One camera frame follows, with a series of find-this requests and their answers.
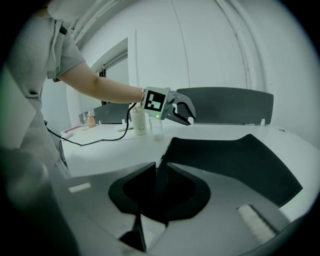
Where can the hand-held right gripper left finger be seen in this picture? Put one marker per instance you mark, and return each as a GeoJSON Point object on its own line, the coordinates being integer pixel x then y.
{"type": "Point", "coordinates": [95, 200]}

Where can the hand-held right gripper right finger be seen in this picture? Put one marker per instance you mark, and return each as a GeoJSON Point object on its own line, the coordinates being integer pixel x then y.
{"type": "Point", "coordinates": [225, 225]}

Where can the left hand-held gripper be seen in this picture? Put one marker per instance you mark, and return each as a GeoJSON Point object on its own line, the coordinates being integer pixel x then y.
{"type": "Point", "coordinates": [155, 101]}

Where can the black desk mat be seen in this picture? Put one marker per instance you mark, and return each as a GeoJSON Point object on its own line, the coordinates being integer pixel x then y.
{"type": "Point", "coordinates": [237, 160]}

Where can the person's left forearm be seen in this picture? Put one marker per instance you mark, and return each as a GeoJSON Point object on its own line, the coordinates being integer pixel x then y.
{"type": "Point", "coordinates": [105, 87]}

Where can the large dark grey desk divider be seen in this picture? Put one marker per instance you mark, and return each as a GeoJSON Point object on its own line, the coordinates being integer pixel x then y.
{"type": "Point", "coordinates": [225, 105]}

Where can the small dark grey desk divider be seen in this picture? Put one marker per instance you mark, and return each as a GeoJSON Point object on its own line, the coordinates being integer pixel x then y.
{"type": "Point", "coordinates": [110, 113]}

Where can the clear plastic bottle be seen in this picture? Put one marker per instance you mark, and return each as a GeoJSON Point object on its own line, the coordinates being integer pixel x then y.
{"type": "Point", "coordinates": [157, 127]}

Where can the white opaque bottle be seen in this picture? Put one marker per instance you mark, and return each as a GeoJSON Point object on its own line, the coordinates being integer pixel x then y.
{"type": "Point", "coordinates": [139, 122]}

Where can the pink and white flat item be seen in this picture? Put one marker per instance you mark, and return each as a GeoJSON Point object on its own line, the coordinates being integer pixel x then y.
{"type": "Point", "coordinates": [72, 130]}

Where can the orange jar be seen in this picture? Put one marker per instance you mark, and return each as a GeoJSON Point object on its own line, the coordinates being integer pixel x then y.
{"type": "Point", "coordinates": [91, 121]}

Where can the clear glass container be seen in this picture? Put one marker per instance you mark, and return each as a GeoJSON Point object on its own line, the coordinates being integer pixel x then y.
{"type": "Point", "coordinates": [83, 118]}

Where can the person's grey shirt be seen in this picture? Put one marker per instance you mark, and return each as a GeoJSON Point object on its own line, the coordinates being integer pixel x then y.
{"type": "Point", "coordinates": [30, 62]}

